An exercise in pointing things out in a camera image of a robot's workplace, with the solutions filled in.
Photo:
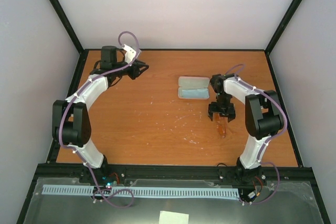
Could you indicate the black frame post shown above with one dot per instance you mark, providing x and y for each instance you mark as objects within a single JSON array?
[
  {"x": 282, "y": 25},
  {"x": 67, "y": 25}
]

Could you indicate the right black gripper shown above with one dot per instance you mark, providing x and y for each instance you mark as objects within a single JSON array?
[{"x": 230, "y": 114}]

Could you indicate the pale yellow paper note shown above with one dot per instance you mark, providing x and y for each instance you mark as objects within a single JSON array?
[{"x": 168, "y": 217}]

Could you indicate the light blue slotted cable duct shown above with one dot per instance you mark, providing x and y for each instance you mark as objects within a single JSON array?
[{"x": 147, "y": 192}]

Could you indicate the pink glasses case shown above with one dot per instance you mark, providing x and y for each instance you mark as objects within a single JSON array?
[{"x": 186, "y": 83}]

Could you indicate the light blue cleaning cloth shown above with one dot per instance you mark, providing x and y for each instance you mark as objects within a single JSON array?
[{"x": 200, "y": 94}]

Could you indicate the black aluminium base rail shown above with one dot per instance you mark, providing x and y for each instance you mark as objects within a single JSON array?
[{"x": 218, "y": 174}]

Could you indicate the left black frame post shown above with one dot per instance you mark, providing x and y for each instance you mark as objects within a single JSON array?
[{"x": 67, "y": 25}]

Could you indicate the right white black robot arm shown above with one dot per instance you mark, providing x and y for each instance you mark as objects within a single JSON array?
[{"x": 264, "y": 119}]

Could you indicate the transparent red sunglasses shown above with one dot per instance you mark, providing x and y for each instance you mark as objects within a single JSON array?
[{"x": 220, "y": 124}]

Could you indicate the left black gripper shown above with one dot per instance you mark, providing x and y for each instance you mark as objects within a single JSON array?
[{"x": 135, "y": 65}]

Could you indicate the right black frame post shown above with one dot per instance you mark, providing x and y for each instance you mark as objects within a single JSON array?
[{"x": 282, "y": 25}]

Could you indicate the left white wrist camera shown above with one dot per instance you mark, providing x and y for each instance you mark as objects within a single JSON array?
[{"x": 130, "y": 54}]

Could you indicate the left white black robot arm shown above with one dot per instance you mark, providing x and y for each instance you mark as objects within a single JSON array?
[{"x": 71, "y": 125}]

